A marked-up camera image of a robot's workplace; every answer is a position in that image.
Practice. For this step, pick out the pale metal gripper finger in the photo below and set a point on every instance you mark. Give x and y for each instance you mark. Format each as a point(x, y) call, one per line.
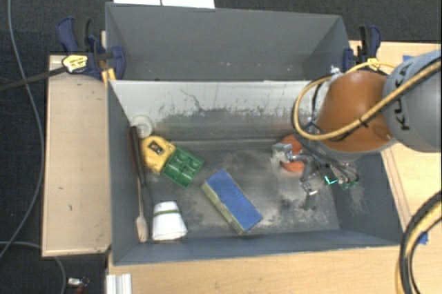
point(283, 151)
point(310, 194)

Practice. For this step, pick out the orange ball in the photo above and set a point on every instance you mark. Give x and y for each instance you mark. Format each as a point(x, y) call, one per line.
point(293, 166)

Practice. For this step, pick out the blue sponge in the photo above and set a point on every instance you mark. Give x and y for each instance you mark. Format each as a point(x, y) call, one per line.
point(233, 201)

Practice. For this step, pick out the green toy brick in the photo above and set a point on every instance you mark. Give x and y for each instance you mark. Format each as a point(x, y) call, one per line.
point(181, 166)

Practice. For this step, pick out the grey metal bin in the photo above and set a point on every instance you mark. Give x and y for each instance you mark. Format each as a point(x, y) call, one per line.
point(221, 44)

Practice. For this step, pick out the yellow tape measure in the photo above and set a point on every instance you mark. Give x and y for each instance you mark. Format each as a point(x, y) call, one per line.
point(155, 153)

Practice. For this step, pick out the white paper cup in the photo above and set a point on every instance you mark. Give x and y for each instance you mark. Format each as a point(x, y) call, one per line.
point(168, 222)

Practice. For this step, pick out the white round tape roll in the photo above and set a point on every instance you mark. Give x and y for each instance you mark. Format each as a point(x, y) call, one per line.
point(142, 125)

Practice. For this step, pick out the dark thin stick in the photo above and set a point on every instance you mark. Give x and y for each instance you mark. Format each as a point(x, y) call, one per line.
point(138, 158)

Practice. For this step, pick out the pale wooden spoon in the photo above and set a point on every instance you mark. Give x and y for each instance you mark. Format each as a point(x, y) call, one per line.
point(142, 228)

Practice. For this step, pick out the pale wood board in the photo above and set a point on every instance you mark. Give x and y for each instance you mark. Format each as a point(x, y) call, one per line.
point(76, 154)

